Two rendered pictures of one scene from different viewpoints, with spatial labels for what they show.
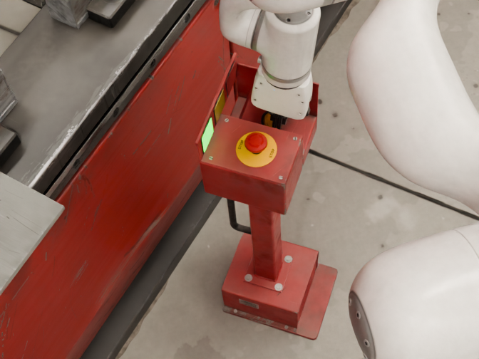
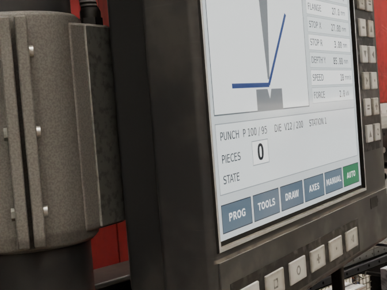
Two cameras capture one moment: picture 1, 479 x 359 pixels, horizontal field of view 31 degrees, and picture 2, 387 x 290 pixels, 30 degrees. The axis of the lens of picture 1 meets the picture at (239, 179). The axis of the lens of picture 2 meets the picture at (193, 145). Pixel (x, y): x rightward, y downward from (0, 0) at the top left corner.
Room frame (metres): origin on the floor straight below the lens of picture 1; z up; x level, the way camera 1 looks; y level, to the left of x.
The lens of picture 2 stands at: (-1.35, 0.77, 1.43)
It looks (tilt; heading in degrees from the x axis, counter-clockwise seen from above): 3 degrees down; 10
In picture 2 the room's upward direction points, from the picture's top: 4 degrees counter-clockwise
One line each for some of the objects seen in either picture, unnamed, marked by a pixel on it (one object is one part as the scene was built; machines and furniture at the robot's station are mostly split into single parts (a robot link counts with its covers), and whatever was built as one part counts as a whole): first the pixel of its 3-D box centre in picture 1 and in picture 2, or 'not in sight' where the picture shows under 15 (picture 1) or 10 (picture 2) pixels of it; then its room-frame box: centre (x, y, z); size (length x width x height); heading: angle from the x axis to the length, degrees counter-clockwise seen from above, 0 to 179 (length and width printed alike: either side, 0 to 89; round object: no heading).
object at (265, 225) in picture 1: (265, 221); not in sight; (0.81, -0.05, 0.39); 0.05 x 0.05 x 0.54; 65
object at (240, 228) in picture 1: (241, 213); not in sight; (0.83, 0.00, 0.40); 0.06 x 0.02 x 0.18; 65
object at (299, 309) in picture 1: (280, 282); not in sight; (0.80, -0.07, 0.06); 0.25 x 0.20 x 0.12; 65
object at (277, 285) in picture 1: (268, 268); not in sight; (0.81, -0.05, 0.13); 0.10 x 0.10 x 0.01; 65
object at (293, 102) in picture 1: (283, 85); not in sight; (0.85, -0.09, 0.85); 0.10 x 0.07 x 0.11; 65
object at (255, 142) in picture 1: (256, 145); not in sight; (0.76, -0.04, 0.79); 0.04 x 0.04 x 0.04
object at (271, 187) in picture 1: (260, 134); not in sight; (0.81, -0.05, 0.75); 0.20 x 0.16 x 0.18; 155
